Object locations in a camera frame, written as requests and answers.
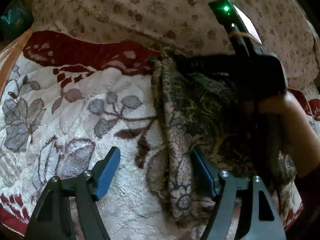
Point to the white red floral blanket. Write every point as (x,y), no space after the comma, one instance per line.
(75,110)

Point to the dark paisley print garment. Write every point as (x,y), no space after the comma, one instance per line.
(190,120)

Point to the person's right forearm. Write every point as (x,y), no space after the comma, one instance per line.
(295,135)

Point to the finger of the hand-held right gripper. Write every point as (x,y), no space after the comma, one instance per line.
(200,63)

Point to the teal plastic bag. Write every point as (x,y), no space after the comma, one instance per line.
(13,22)

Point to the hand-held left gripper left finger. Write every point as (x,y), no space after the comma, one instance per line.
(107,175)

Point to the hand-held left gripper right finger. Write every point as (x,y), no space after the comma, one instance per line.
(203,175)

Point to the pillow with brown floral print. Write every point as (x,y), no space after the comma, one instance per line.
(150,10)

